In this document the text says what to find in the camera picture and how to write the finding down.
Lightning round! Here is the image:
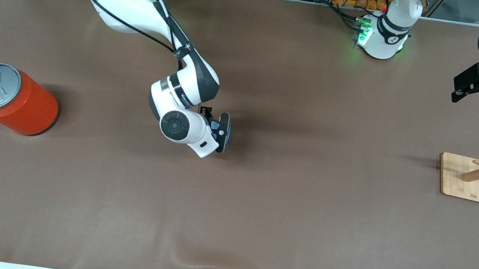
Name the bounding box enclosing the brown table cloth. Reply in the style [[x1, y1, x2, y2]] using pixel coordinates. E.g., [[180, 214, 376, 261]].
[[0, 0, 479, 269]]

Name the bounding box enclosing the orange can with grey lid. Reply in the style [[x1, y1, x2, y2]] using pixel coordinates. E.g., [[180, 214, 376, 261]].
[[0, 63, 65, 140]]

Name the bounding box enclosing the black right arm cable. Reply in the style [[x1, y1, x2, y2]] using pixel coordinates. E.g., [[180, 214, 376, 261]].
[[59, 0, 200, 60]]

